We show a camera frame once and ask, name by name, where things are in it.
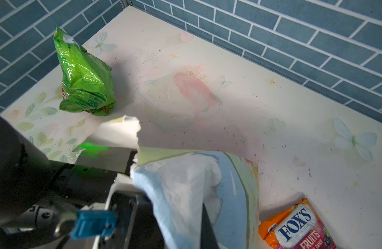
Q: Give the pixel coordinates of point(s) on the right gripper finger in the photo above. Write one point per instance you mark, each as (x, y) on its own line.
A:
(208, 238)

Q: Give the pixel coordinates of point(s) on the green floral paper bag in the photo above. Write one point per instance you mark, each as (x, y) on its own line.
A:
(183, 184)

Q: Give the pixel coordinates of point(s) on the Fox's fruits candy bag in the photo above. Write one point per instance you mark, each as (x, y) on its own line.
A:
(298, 227)

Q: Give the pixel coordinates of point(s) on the green snack bag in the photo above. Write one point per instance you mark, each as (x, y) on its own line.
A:
(87, 84)

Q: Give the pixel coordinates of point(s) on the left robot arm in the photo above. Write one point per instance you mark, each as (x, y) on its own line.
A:
(27, 176)

